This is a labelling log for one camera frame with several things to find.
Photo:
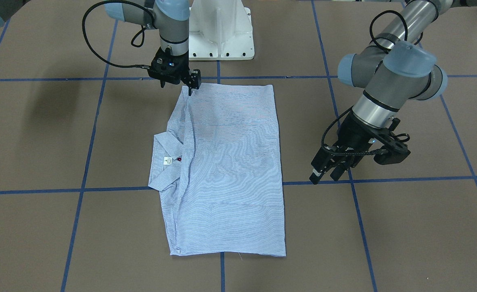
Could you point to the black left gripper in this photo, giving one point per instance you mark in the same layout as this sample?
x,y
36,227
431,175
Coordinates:
x,y
354,132

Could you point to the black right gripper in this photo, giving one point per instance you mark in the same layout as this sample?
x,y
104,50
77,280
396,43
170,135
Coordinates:
x,y
193,78

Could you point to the blue striped button shirt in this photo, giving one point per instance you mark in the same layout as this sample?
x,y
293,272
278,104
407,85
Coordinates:
x,y
217,169

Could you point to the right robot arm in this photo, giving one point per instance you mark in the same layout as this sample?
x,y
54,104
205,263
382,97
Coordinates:
x,y
170,18

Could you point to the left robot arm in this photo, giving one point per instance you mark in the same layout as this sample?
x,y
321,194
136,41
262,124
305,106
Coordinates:
x,y
391,70

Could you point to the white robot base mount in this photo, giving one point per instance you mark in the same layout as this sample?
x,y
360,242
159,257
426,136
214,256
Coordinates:
x,y
220,30

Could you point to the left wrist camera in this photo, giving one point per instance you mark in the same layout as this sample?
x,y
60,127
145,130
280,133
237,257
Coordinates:
x,y
394,149

